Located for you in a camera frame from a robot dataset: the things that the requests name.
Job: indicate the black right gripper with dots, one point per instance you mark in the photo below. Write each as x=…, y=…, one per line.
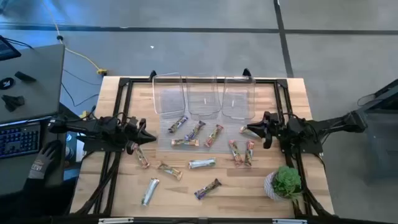
x=271, y=127

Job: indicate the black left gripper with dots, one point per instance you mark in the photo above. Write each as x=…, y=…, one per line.
x=133, y=133

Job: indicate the purple-wrapped granola bar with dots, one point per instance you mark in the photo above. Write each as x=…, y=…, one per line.
x=195, y=130
x=178, y=123
x=207, y=188

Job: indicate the silver-backed granola bar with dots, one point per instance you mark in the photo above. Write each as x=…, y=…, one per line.
x=202, y=163
x=150, y=191

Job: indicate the person's forearm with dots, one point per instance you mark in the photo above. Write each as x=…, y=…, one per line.
x=28, y=199

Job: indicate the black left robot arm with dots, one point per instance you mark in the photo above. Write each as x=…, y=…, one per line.
x=93, y=127

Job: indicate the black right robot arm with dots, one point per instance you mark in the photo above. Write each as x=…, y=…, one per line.
x=311, y=129

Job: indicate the grey woven placemat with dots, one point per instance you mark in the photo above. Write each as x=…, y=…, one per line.
x=164, y=147

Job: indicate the clear plastic bin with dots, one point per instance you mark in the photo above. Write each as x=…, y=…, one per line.
x=160, y=84
x=202, y=87
x=237, y=87

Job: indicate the white patterned plant pot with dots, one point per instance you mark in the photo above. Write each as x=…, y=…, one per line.
x=269, y=186

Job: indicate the green succulent plant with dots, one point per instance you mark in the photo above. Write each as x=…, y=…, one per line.
x=287, y=182

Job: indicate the person's gloved hand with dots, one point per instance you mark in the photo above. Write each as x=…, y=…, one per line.
x=46, y=158

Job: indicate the grey desk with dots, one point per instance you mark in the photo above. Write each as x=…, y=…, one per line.
x=34, y=93

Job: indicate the black backlit keyboard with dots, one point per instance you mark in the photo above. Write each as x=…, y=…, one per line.
x=18, y=140

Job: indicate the grey metal side table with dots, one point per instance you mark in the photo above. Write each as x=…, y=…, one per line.
x=385, y=96

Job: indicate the small black block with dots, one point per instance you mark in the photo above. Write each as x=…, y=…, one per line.
x=25, y=76

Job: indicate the black plastic part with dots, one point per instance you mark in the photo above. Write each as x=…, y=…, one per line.
x=12, y=102

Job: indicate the black round disc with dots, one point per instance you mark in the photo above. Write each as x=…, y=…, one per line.
x=6, y=83

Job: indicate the black tablet screen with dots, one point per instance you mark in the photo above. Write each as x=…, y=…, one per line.
x=7, y=49

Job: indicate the black frame clamp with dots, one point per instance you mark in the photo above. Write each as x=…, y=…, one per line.
x=246, y=72
x=152, y=74

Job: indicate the black metal table frame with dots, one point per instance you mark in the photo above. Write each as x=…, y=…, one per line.
x=140, y=80

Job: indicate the white metal bracket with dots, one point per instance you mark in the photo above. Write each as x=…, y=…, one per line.
x=115, y=221
x=289, y=221

